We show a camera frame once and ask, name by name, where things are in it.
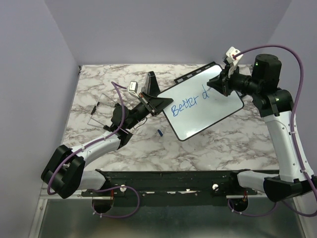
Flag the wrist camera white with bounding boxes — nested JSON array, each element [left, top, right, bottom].
[[127, 81, 139, 99], [224, 46, 244, 78]]

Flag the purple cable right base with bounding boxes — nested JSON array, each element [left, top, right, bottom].
[[227, 195, 280, 216]]

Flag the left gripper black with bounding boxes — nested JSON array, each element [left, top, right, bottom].
[[126, 92, 173, 130]]

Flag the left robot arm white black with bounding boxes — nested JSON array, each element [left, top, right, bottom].
[[41, 71, 173, 198]]

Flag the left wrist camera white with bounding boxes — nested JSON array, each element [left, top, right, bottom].
[[127, 81, 139, 99]]

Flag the whiteboard with black frame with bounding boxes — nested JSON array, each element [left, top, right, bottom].
[[158, 65, 244, 141]]

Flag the wire whiteboard stand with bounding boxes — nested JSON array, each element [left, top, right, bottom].
[[87, 93, 121, 128]]

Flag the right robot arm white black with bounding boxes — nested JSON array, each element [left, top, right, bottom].
[[207, 54, 317, 202]]

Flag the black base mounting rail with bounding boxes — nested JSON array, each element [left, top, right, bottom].
[[81, 171, 257, 208]]

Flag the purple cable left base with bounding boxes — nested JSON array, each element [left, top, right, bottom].
[[89, 186, 142, 219]]

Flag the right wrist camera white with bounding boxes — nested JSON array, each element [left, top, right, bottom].
[[224, 46, 244, 78]]

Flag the black grey chessboard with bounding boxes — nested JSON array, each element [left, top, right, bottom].
[[174, 61, 217, 85]]

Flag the black metronome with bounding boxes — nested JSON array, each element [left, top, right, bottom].
[[141, 71, 160, 97]]

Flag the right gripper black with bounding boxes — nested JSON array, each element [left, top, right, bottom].
[[208, 62, 262, 96]]

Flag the purple cable base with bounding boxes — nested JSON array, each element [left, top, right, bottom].
[[89, 186, 142, 219], [227, 195, 280, 216]]

